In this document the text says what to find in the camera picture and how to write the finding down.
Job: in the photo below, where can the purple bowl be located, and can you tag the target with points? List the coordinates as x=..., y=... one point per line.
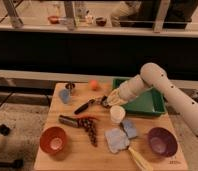
x=162, y=142

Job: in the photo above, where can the black handled peeler tool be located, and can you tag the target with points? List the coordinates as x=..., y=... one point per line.
x=99, y=100

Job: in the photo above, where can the large blue sponge cloth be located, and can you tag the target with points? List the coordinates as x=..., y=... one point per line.
x=117, y=140

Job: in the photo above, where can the small blue sponge cloth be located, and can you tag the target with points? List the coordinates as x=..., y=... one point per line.
x=129, y=128

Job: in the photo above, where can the orange ball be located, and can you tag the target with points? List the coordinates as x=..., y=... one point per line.
x=94, y=85

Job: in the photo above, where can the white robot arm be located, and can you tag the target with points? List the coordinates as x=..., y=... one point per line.
x=153, y=76

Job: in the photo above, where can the orange bowl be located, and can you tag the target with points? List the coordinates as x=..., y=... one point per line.
x=53, y=140

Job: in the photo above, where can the green plastic tray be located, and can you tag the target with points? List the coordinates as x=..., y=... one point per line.
x=146, y=101

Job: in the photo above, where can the red chili pepper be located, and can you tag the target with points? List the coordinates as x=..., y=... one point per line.
x=87, y=117

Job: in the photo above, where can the purple grape bunch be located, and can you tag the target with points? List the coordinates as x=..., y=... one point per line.
x=90, y=128

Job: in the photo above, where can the light blue small cup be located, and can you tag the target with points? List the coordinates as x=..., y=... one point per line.
x=64, y=94

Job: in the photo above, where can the white cup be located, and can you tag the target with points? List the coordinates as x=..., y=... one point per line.
x=117, y=114

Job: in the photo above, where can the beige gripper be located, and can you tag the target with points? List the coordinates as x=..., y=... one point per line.
x=114, y=98

